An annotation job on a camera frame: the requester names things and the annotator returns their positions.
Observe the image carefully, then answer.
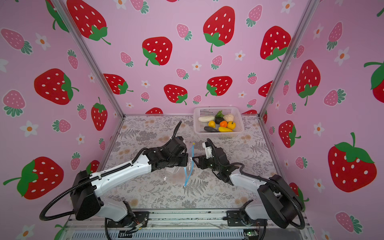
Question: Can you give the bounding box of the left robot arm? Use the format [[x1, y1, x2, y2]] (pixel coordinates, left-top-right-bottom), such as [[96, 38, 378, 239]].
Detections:
[[39, 137, 188, 226]]

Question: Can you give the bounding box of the dark cucumber toy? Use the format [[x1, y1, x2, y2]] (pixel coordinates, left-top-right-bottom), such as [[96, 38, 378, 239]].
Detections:
[[204, 126, 220, 133]]

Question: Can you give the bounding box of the yellow banana toy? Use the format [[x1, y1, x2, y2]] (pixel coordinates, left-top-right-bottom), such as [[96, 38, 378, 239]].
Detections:
[[218, 127, 233, 133]]

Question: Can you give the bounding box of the aluminium frame rail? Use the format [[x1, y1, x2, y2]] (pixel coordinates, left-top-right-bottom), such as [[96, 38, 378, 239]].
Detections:
[[58, 209, 317, 240]]

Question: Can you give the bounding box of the orange toy fruit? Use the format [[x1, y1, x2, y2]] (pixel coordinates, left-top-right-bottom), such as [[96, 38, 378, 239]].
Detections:
[[220, 121, 228, 128]]

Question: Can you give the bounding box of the yellow bell pepper toy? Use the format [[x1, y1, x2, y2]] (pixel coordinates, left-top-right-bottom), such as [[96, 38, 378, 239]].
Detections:
[[227, 121, 236, 131]]

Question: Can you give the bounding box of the white radish toy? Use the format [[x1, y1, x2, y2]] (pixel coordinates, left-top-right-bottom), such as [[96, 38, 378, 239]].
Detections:
[[198, 116, 215, 123]]

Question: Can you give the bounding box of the clear zip top bag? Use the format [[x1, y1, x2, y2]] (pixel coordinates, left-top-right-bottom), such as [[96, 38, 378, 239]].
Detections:
[[163, 142, 196, 188]]

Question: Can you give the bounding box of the dark avocado toy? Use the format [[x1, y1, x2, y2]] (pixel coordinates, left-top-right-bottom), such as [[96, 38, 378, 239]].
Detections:
[[215, 118, 225, 125]]

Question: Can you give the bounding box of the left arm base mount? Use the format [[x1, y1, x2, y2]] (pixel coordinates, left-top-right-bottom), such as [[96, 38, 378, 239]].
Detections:
[[107, 211, 150, 228]]

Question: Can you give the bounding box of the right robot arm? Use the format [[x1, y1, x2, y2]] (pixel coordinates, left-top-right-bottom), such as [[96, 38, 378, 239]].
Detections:
[[192, 139, 306, 230]]

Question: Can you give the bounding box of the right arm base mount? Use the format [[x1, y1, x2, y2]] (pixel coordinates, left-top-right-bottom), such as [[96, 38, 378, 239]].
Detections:
[[223, 210, 267, 227]]

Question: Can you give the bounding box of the green leaf toy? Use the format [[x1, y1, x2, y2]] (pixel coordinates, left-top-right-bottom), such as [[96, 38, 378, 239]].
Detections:
[[215, 111, 224, 118]]

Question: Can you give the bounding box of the white plastic basket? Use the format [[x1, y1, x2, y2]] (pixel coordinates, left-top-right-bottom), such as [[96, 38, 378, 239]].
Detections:
[[193, 107, 245, 138]]

